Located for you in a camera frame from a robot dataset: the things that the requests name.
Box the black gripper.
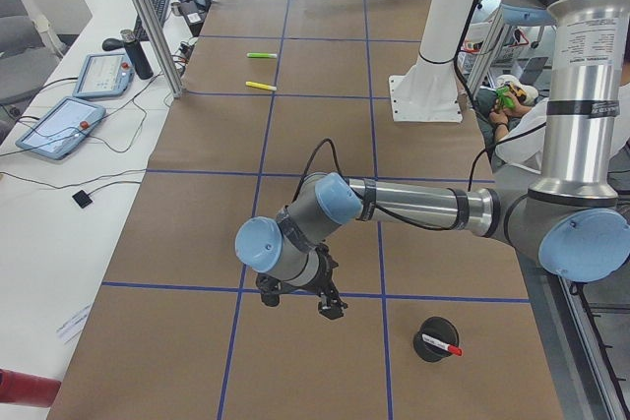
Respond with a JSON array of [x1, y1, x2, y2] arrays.
[[256, 243, 347, 320]]

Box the red and white marker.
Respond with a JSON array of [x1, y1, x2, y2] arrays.
[[421, 333, 463, 356]]

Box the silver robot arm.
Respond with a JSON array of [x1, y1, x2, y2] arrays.
[[234, 0, 629, 320]]

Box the left black mesh cup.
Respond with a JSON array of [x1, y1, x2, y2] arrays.
[[412, 316, 463, 363]]

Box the brown paper table mat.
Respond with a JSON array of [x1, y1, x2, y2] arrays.
[[49, 0, 562, 419]]

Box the yellow highlighter marker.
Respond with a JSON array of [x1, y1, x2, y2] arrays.
[[245, 81, 278, 91]]

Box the seated person white shirt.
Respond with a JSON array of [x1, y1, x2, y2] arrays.
[[484, 73, 630, 185]]

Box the green highlighter marker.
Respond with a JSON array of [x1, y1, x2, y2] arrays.
[[246, 52, 278, 59]]

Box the small black sensor puck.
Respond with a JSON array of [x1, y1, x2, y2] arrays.
[[72, 190, 93, 209]]

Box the black water bottle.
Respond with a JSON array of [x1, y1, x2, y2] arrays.
[[120, 30, 154, 80]]

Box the near teach pendant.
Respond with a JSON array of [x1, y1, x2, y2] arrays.
[[15, 96, 106, 160]]

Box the teach pendant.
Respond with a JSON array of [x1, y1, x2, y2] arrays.
[[15, 96, 106, 160], [73, 52, 134, 99]]

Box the red fire extinguisher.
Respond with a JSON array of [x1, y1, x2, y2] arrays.
[[0, 369, 61, 407]]

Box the far teach pendant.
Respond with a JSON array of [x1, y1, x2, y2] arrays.
[[73, 52, 134, 99]]

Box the black keyboard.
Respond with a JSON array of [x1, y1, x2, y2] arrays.
[[131, 0, 172, 43]]

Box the white camera stand base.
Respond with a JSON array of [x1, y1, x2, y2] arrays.
[[388, 63, 463, 123]]

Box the aluminium frame post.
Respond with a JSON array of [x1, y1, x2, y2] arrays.
[[132, 0, 183, 98]]

